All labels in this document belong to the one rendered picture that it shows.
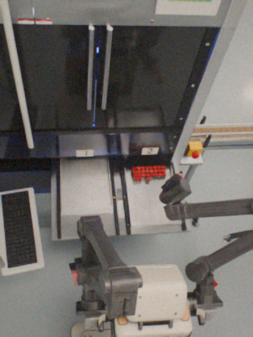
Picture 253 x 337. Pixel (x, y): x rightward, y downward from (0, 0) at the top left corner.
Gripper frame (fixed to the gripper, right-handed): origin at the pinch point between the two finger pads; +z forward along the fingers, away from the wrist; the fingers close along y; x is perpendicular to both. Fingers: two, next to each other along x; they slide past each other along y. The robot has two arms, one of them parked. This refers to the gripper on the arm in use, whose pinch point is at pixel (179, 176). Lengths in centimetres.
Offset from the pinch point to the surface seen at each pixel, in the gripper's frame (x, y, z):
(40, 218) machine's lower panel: -34, 116, 27
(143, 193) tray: -2.5, 34.0, 17.9
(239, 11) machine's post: -31, -63, 1
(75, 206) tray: -23, 53, -5
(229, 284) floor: 93, 76, 71
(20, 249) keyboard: -27, 74, -31
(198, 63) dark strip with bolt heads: -28.9, -38.3, 7.0
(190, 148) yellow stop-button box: -2.1, 6.2, 38.4
